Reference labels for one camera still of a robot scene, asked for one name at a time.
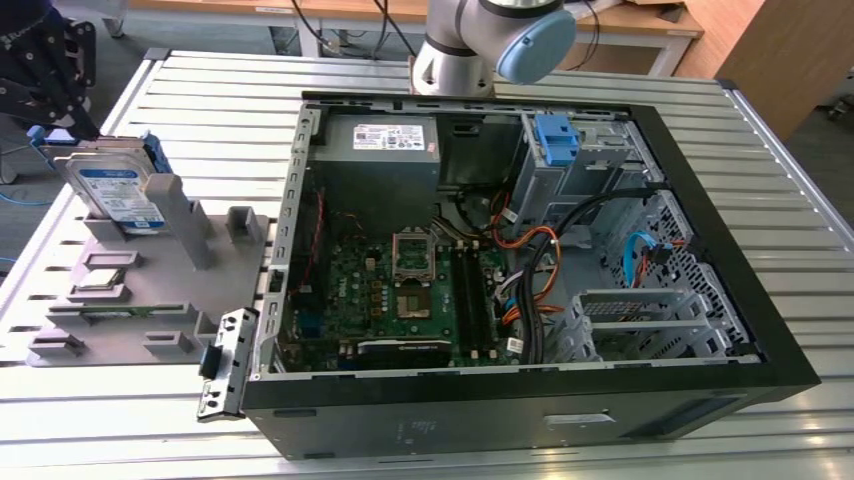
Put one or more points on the hard disk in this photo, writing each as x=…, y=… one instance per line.
x=113, y=195

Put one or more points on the wooden cabinet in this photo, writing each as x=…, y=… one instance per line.
x=787, y=50

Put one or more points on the silver drive cage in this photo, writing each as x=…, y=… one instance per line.
x=543, y=195

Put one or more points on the silver hinged card bracket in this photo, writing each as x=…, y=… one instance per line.
x=229, y=360

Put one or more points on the wooden top desk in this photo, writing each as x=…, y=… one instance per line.
x=633, y=22

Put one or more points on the blue VGA port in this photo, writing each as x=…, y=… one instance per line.
x=311, y=326

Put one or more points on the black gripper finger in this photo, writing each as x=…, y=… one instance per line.
x=78, y=112

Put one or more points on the grey parts rack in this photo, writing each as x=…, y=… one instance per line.
x=173, y=285

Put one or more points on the green RAM stick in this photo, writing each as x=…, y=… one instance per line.
x=120, y=312

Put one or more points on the black RAM slot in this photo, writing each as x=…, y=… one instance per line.
x=461, y=300
x=488, y=300
x=479, y=300
x=471, y=300

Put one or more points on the green motherboard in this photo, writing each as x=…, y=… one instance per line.
x=353, y=325

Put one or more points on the silver CPU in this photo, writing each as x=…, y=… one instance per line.
x=100, y=279

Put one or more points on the silver disk bay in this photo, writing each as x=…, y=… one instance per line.
x=640, y=327

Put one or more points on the black case fan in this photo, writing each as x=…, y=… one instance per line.
x=308, y=225

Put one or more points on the grey power supply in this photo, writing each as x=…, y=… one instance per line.
x=373, y=190

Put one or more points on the blue drive latch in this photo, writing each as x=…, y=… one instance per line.
x=555, y=145

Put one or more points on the black PC case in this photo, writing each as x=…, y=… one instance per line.
x=467, y=420

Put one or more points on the black graphics card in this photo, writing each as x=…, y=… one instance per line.
x=400, y=350

